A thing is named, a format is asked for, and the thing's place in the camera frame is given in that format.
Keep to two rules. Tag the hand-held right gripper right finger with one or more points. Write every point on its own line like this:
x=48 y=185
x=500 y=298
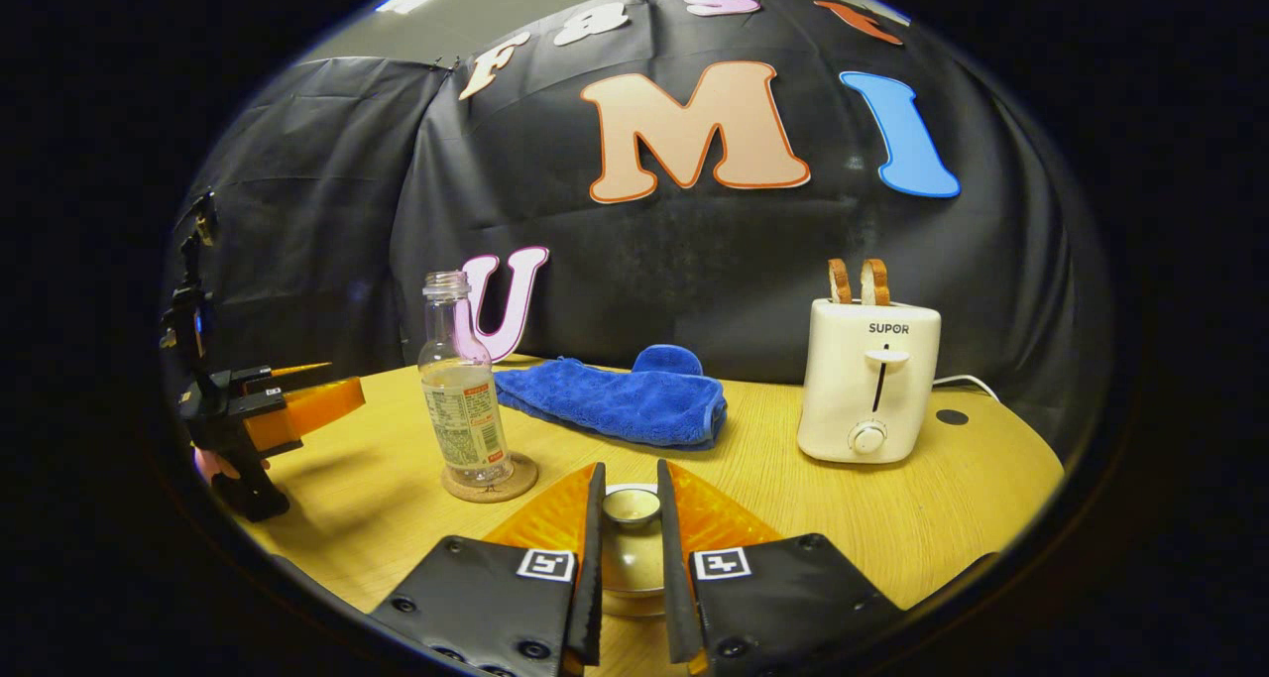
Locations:
x=672 y=578

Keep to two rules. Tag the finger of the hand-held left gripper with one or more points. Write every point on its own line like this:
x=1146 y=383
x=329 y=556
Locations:
x=288 y=372
x=317 y=404

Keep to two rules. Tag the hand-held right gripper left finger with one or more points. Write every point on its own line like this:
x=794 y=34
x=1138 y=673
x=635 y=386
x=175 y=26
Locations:
x=593 y=578

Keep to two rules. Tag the round cork coaster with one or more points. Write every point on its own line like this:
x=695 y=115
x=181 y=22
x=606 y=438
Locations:
x=520 y=479

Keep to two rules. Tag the clear water bottle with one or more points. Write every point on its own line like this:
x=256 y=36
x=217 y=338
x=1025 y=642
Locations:
x=464 y=419

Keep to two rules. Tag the blue towel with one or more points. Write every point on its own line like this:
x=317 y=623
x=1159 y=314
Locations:
x=625 y=399

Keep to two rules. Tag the cream toaster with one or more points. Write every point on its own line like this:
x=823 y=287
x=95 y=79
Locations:
x=863 y=380

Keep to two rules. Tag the black backdrop cloth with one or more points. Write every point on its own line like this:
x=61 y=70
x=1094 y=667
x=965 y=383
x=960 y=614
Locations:
x=714 y=261

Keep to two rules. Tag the black table grommet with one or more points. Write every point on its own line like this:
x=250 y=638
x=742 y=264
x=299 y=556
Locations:
x=952 y=417

